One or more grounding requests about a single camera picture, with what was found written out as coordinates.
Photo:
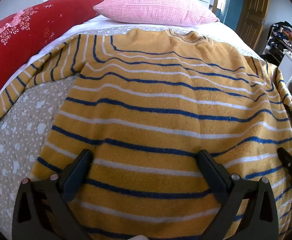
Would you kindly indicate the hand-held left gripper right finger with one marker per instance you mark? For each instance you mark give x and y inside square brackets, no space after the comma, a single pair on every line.
[211,172]

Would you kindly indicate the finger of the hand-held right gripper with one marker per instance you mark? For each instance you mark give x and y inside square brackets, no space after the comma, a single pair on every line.
[289,161]

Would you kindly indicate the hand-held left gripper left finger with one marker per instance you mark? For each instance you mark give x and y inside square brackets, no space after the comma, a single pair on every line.
[78,172]

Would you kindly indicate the yellow striped sweater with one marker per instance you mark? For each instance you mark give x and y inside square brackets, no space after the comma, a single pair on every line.
[161,110]

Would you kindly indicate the beige dotted bed cover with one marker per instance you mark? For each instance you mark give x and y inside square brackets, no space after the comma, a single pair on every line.
[18,135]

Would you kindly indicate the white shelf with clutter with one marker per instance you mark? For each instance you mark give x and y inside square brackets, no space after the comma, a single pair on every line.
[280,42]

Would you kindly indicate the red floral pillow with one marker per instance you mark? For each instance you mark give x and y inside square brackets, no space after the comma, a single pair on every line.
[28,42]

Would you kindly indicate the wooden door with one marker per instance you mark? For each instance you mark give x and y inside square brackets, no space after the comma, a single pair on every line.
[253,12]

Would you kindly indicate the teal door panel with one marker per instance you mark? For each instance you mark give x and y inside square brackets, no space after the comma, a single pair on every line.
[229,2]

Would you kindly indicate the pink ribbed pillow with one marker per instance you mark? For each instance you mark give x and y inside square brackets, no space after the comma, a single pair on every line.
[156,7]

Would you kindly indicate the white headboard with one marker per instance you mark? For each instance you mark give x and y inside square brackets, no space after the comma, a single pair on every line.
[13,5]

